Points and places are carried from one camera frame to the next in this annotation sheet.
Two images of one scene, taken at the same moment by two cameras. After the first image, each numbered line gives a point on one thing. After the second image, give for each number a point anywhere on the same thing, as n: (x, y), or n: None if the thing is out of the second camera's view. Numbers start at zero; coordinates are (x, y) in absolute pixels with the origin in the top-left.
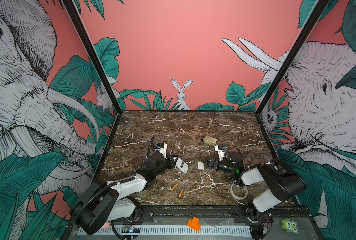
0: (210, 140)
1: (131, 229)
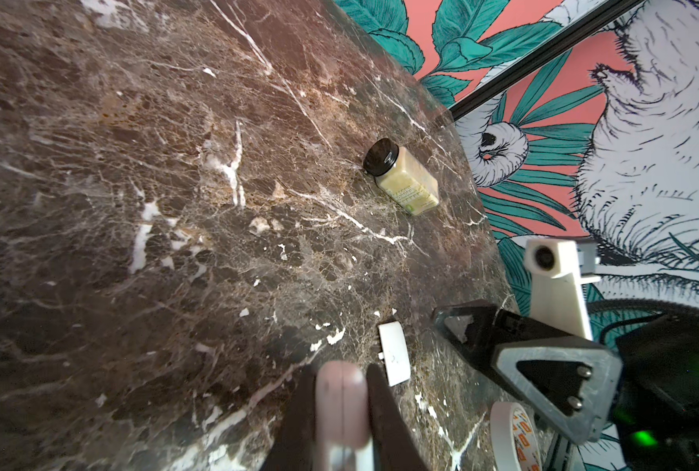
0: (381, 157)
1: None
